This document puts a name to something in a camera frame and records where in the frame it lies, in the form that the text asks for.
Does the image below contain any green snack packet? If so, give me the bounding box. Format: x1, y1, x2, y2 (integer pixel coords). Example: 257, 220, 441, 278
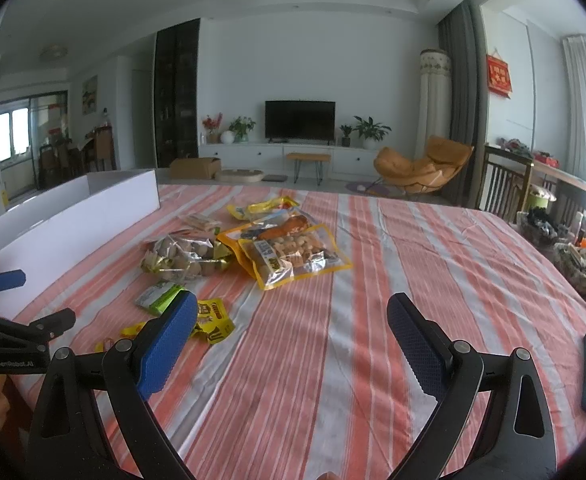
133, 281, 185, 316

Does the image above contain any yellow black snack packet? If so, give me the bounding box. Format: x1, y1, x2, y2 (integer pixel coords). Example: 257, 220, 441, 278
94, 298, 235, 352

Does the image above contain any long biscuit packet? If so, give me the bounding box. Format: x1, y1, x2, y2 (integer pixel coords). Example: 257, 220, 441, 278
178, 214, 221, 234

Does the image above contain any yellow-edged clear nut bag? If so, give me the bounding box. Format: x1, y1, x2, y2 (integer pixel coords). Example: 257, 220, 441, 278
239, 224, 353, 290

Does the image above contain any yellow crinkled snack bag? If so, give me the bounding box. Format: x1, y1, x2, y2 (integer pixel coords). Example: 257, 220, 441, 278
227, 196, 299, 221

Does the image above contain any orange sausage snack pouch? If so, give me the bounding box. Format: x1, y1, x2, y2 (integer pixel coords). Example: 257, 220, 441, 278
217, 208, 318, 278

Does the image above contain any white cardboard storage box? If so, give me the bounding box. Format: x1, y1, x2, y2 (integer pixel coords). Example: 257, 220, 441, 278
0, 170, 159, 320

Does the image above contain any brown cardboard box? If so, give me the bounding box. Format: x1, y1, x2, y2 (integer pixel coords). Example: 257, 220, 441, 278
169, 157, 221, 180

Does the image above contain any red striped tablecloth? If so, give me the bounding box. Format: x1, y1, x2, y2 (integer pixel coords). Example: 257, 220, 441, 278
10, 183, 586, 480

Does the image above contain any dark wooden chair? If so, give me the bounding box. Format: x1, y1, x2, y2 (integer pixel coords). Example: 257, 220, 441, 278
476, 144, 534, 223

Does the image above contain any red flower vase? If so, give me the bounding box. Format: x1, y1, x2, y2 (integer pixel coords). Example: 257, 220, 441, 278
202, 113, 223, 144

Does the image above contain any green leafy plant left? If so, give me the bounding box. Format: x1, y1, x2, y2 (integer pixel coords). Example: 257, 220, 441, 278
229, 116, 256, 143

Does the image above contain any orange lounge chair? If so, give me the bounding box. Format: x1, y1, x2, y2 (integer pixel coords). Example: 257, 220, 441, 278
373, 136, 474, 195

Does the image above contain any black tall display cabinet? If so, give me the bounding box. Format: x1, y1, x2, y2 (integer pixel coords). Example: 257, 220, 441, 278
153, 18, 201, 168

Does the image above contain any small wooden bench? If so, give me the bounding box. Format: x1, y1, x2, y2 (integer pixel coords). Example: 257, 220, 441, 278
285, 152, 331, 185

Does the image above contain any white tv cabinet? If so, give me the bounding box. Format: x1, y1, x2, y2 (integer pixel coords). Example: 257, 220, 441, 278
199, 142, 378, 181

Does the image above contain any black flat television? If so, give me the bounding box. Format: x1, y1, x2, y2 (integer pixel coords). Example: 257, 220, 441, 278
264, 100, 335, 143

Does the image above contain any green potted plant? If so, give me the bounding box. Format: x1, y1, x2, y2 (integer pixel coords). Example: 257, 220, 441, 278
354, 116, 392, 150

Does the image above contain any small dark potted plant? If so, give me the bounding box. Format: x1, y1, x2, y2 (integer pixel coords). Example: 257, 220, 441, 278
340, 125, 354, 148

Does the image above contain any grey curtain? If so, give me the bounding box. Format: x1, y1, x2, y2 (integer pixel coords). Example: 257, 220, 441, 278
437, 0, 488, 208

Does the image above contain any red wall hanging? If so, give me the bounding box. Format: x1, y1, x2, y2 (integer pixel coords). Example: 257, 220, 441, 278
486, 50, 512, 99

